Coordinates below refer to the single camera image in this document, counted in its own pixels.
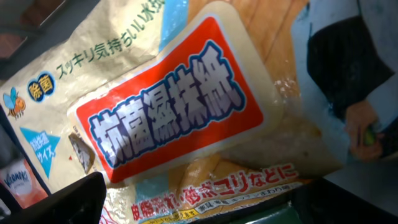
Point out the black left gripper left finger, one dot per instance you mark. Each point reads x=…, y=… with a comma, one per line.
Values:
x=79, y=203

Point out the orange tissue packet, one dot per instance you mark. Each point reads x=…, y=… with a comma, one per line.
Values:
x=21, y=182

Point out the yellow wet wipes pack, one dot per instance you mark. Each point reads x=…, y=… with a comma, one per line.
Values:
x=193, y=109

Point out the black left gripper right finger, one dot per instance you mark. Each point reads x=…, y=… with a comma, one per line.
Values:
x=320, y=202

